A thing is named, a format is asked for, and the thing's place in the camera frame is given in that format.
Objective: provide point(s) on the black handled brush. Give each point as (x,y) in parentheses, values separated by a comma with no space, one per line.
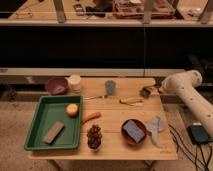
(146,91)

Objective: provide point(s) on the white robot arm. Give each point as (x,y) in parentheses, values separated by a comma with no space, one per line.
(184,86)

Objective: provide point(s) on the blue-grey cup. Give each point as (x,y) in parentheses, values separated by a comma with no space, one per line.
(110,87)

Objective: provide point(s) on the small metal spoon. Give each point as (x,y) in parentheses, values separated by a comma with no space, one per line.
(96,97)

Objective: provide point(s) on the orange carrot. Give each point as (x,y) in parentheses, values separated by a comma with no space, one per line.
(90,117)

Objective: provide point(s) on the white cup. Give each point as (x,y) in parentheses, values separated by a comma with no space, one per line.
(75,82)

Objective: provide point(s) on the yellow apple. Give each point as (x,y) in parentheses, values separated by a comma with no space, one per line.
(72,110)

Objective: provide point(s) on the purple bowl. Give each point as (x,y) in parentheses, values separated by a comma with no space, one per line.
(56,86)

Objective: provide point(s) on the brown pine cone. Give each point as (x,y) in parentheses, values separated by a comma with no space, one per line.
(94,136)

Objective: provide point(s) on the brown wooden bowl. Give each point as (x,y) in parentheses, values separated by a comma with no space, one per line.
(128,139)

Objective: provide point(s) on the blue sponge in bowl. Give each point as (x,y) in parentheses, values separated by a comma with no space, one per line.
(134,130)

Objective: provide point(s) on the green plastic tray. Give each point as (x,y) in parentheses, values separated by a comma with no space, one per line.
(49,110)

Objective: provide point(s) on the crumpled blue-white cloth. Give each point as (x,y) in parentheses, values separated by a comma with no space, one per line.
(154,126)

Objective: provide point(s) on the grey rectangular sponge block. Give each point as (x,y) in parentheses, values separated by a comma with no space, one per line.
(51,134)

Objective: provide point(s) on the red tray on shelf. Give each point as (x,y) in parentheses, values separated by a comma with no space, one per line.
(135,9)

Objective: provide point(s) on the black power box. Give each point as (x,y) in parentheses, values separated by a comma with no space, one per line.
(198,135)

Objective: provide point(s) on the eyeglasses on shelf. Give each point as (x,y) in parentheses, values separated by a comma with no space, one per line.
(23,15)

